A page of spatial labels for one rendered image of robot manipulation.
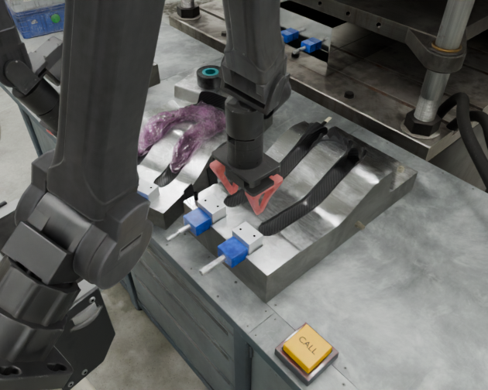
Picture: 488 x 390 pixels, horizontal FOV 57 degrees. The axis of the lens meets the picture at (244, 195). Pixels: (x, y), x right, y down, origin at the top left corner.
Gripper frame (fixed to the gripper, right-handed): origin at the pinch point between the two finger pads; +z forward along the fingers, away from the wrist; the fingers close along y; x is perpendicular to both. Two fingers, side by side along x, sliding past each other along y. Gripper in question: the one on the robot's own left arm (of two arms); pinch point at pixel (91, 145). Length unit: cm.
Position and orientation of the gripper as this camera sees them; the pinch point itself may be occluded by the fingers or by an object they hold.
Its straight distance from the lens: 98.8
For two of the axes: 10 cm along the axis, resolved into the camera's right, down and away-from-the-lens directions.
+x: -5.9, 7.8, -2.1
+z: 2.8, 4.4, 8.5
